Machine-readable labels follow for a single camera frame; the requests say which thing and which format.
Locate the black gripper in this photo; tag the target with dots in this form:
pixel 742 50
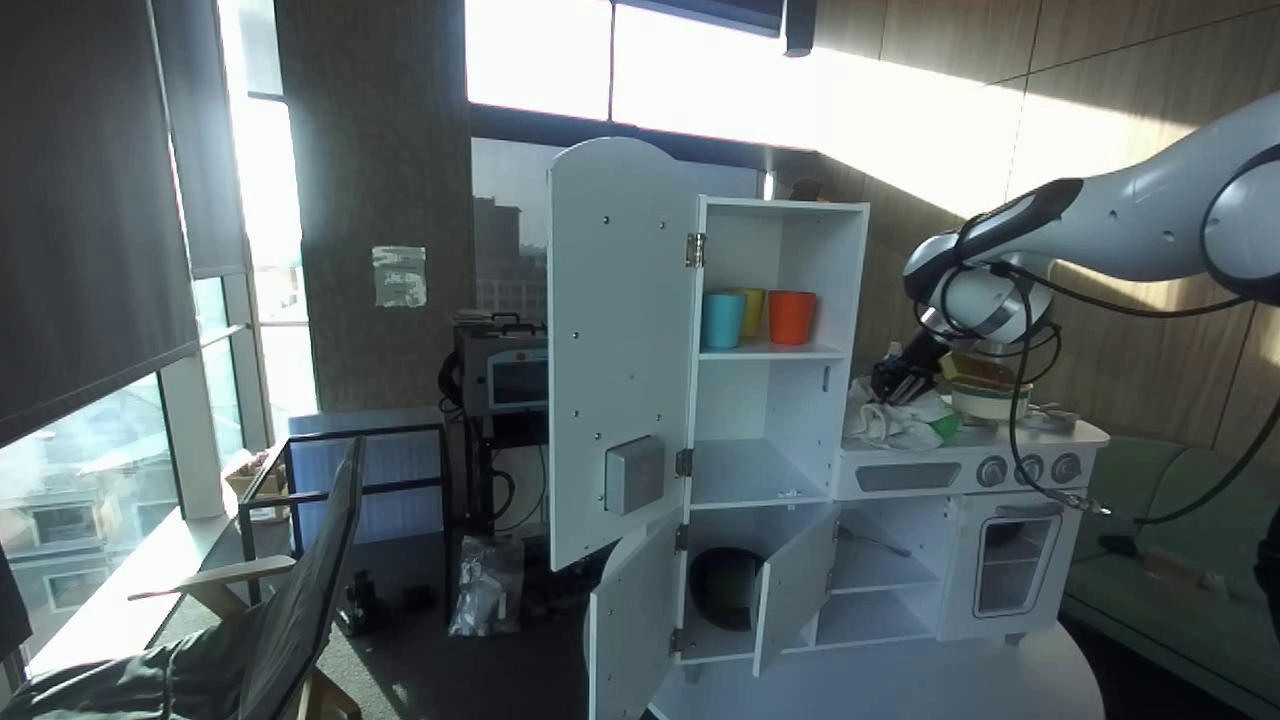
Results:
pixel 924 358

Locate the white towel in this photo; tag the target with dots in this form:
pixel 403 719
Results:
pixel 890 424

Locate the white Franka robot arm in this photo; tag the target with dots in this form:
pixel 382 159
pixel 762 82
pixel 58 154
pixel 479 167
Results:
pixel 1147 221

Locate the green round toy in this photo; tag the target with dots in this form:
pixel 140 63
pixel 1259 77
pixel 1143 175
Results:
pixel 944 430

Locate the orange cup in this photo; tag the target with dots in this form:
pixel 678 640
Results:
pixel 792 322

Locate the grey oven knob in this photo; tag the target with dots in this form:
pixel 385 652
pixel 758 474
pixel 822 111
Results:
pixel 1029 471
pixel 994 471
pixel 1065 471

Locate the grey toy stove burner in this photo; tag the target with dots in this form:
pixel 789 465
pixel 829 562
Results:
pixel 1052 423

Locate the yellow green cup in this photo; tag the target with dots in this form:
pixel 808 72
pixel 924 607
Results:
pixel 755 318

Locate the white toy kitchen cabinet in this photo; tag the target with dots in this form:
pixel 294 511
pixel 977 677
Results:
pixel 801 247

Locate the blue cup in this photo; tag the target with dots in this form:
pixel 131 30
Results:
pixel 720 322

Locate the white toy oven door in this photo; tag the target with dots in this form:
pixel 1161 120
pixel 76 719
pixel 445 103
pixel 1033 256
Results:
pixel 1016 565

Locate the white lower cabinet door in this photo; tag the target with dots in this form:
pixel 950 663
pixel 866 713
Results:
pixel 789 587
pixel 635 625

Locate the black pot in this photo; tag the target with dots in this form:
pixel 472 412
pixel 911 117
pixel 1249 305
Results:
pixel 720 587

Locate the tall white cabinet door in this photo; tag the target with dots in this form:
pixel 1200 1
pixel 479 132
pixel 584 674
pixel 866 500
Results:
pixel 621 332

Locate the black electronic device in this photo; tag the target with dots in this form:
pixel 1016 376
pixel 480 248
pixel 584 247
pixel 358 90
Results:
pixel 515 383

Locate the clear plastic bag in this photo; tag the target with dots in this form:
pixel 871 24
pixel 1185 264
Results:
pixel 480 589

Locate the dark bottle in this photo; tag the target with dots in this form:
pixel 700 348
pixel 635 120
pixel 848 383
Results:
pixel 362 600

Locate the cardboard box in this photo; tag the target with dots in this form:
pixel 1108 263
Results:
pixel 253 476

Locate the dark roller blind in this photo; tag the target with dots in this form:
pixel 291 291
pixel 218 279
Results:
pixel 92 203

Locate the paper sheet on wall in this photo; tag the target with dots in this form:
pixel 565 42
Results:
pixel 403 279

